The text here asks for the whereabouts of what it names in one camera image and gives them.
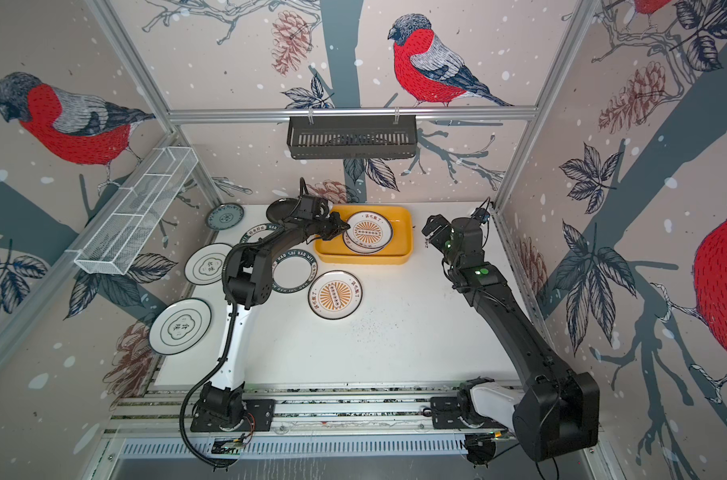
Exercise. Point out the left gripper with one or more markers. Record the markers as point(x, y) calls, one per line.
point(336, 222)

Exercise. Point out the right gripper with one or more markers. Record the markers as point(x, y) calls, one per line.
point(448, 232)

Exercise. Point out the orange sunburst plate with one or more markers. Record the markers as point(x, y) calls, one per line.
point(356, 248)
point(335, 295)
point(369, 230)

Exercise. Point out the green rim plate front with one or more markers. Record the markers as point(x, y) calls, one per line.
point(293, 271)

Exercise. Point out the green rim plate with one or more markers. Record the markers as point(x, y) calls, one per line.
point(259, 232)
point(293, 271)

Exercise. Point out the green rim plate back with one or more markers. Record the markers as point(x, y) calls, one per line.
point(259, 232)

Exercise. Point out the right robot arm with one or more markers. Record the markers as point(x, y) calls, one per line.
point(556, 411)

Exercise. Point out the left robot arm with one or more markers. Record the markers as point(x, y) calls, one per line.
point(247, 280)

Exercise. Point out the small black plate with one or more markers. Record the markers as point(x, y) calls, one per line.
point(284, 211)

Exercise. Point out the black hanging basket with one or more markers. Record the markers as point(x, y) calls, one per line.
point(352, 137)

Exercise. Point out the small teal patterned plate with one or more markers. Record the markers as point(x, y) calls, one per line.
point(224, 216)

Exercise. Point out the white plate green motif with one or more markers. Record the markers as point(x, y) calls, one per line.
point(205, 266)

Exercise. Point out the white plate near base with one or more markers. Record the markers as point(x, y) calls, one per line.
point(180, 327)

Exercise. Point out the horizontal aluminium rail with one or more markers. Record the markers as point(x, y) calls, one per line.
point(220, 116)

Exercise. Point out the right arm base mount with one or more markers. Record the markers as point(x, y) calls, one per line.
point(445, 414)

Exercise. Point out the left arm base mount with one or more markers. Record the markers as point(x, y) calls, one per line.
point(245, 416)

